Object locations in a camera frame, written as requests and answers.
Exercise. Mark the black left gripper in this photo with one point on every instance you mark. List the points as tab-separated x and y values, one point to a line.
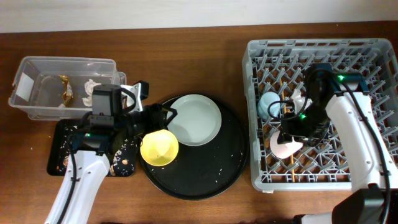
155	117

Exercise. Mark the gold candy wrapper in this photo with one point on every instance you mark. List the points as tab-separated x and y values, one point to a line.
68	92

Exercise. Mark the white tissue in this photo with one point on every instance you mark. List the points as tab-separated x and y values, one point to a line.
89	87

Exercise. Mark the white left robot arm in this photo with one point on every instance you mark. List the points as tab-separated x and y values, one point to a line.
88	165

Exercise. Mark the yellow bowl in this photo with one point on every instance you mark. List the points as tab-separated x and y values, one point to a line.
159	148

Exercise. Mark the grey dishwasher rack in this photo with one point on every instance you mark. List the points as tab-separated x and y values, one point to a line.
323	167

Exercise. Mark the white plate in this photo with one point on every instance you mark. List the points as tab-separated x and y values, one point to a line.
198	120

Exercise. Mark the wooden chopstick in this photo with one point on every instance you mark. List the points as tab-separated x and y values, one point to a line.
285	110

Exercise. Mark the pink cup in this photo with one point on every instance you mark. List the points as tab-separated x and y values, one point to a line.
284	145

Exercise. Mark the black rectangular tray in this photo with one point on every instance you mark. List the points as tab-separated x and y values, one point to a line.
122	165

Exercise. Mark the clear plastic bin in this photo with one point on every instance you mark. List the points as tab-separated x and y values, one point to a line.
38	89

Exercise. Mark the round black tray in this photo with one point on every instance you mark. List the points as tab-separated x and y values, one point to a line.
200	172

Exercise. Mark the blue cup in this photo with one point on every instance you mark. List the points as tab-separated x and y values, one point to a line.
268	104

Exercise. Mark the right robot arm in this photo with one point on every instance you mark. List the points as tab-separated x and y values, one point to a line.
343	99

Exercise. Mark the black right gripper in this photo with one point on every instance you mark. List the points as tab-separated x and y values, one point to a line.
289	128

